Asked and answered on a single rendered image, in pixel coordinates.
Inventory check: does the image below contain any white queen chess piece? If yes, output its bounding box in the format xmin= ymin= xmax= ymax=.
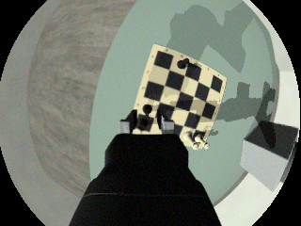
xmin=195 ymin=134 xmax=210 ymax=149

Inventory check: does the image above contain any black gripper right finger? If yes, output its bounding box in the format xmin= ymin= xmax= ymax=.
xmin=157 ymin=109 xmax=175 ymax=134

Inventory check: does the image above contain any white chess king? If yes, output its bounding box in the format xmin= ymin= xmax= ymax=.
xmin=183 ymin=132 xmax=199 ymax=150

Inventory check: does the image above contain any black and cream chessboard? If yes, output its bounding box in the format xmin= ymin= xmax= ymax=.
xmin=133 ymin=44 xmax=227 ymax=147

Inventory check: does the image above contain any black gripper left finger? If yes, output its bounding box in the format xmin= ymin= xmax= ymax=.
xmin=119 ymin=109 xmax=137 ymax=134

